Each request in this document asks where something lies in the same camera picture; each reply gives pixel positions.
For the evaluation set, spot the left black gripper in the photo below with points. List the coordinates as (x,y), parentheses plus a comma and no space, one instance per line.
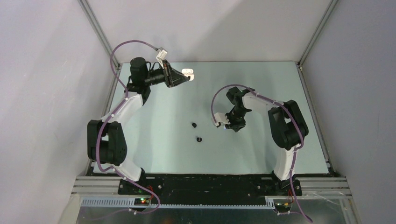
(172,77)

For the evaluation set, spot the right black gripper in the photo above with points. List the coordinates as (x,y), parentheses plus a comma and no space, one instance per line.
(235,125)

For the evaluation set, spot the white earbud charging case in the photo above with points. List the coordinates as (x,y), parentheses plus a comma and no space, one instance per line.
(188,74)

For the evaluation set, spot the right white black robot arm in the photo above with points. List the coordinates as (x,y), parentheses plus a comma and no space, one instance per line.
(287,125)

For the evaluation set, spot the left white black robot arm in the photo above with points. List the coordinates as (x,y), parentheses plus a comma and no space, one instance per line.
(106,143)

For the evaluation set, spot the right controller board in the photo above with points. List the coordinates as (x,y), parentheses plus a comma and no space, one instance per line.
(283,207)

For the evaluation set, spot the controller board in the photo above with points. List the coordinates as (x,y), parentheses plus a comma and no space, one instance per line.
(142,202)
(283,207)

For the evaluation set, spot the left controller board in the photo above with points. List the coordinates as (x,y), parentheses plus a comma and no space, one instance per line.
(142,202)

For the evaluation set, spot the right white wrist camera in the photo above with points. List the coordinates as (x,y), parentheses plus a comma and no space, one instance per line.
(220,119)

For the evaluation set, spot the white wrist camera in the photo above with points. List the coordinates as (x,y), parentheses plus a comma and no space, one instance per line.
(220,119)
(161,54)

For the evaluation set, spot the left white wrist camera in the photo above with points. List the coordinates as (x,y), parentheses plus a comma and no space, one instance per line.
(161,54)

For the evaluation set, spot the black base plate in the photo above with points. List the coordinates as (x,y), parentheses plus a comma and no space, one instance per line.
(210,189)

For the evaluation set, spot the left aluminium corner post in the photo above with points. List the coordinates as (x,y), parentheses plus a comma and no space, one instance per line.
(91,17)

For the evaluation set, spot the aluminium corner post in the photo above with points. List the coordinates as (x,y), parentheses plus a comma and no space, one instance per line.
(318,30)
(91,17)

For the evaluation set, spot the right aluminium corner post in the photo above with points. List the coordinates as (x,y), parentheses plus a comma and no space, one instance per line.
(318,30)

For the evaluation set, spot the grey slotted cable duct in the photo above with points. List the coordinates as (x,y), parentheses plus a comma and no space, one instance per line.
(133,202)

